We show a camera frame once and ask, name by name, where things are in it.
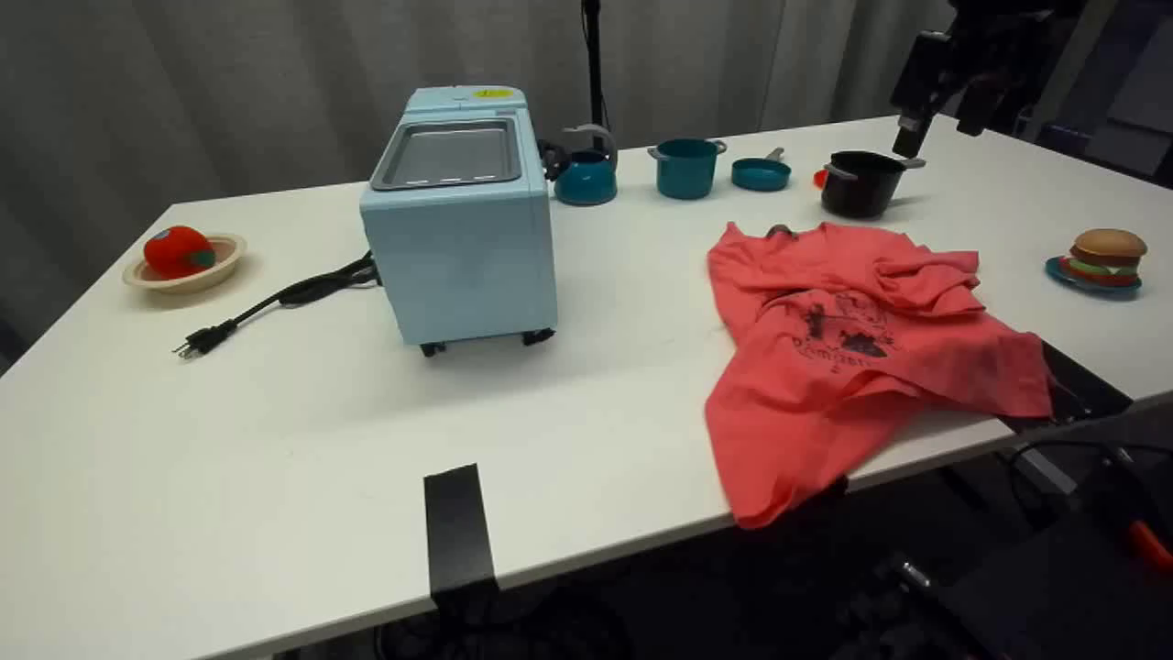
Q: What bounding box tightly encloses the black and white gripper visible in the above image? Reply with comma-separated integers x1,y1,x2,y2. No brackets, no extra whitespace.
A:
889,28,982,163

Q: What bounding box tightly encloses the red printed t-shirt cloth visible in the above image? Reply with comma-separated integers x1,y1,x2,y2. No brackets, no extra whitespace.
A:
701,215,1057,533

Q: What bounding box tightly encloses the black toy pot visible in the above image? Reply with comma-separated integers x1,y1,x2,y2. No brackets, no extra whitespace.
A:
811,146,927,224

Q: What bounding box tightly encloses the teal toy frying pan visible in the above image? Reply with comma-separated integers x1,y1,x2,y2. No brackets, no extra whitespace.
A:
728,142,795,195

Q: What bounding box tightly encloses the small blue plate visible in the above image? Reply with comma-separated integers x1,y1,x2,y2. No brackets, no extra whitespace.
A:
1041,252,1146,302

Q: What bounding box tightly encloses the teal toy pot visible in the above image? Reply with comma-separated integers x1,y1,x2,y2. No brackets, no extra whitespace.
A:
645,135,728,202

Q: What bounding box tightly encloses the toy burger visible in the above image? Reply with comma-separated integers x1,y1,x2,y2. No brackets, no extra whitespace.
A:
1059,224,1149,294

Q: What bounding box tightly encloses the black tape strip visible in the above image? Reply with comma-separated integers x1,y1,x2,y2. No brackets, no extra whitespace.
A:
422,461,503,599
1037,341,1137,429

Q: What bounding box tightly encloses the black tripod stand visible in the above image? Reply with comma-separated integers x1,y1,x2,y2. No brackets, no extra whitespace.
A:
576,0,613,129

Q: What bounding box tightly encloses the teal toy kettle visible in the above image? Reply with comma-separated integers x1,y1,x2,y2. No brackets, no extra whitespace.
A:
539,123,623,208

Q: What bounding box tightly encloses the light blue toaster oven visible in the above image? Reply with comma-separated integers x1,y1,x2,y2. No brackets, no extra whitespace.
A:
354,80,559,361

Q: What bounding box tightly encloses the plate with red food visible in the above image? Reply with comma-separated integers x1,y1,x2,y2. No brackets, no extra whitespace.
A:
116,233,248,296

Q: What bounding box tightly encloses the red toy tomato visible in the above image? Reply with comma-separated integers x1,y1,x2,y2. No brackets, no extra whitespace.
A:
139,224,220,284

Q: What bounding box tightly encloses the black oven power cord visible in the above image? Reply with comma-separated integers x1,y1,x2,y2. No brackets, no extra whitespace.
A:
173,250,380,365

